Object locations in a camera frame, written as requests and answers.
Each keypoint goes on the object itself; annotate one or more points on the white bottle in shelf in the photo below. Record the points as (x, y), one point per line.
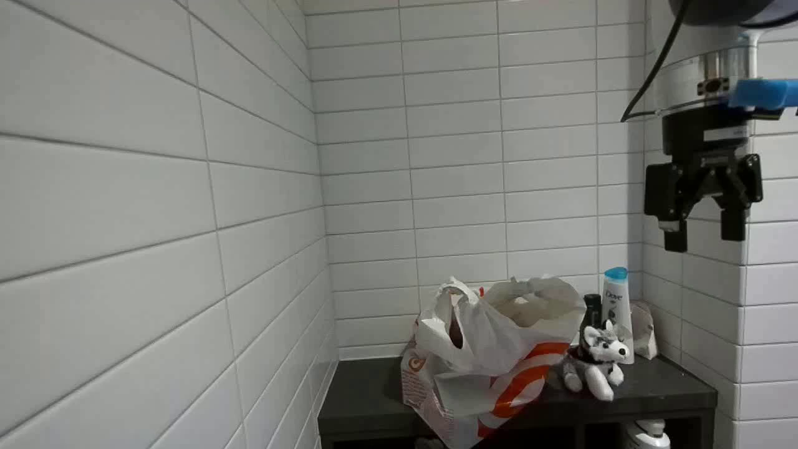
(647, 434)

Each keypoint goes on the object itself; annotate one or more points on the small white pouch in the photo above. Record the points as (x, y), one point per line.
(643, 333)

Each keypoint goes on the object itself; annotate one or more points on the small black bottle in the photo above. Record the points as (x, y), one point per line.
(591, 309)

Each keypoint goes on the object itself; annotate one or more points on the white grey dog plush toy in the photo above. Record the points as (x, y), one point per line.
(594, 366)

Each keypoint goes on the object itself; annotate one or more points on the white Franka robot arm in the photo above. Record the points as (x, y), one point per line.
(706, 77)

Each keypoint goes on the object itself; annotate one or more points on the white shampoo bottle blue cap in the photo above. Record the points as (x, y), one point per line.
(618, 313)

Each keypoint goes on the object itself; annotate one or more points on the dark shelf unit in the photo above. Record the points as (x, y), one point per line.
(375, 407)

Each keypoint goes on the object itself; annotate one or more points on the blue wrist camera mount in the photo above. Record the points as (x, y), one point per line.
(763, 92)

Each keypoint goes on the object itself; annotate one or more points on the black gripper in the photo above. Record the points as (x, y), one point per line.
(703, 139)

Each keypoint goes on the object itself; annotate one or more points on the white orange plastic bag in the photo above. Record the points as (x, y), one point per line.
(490, 357)

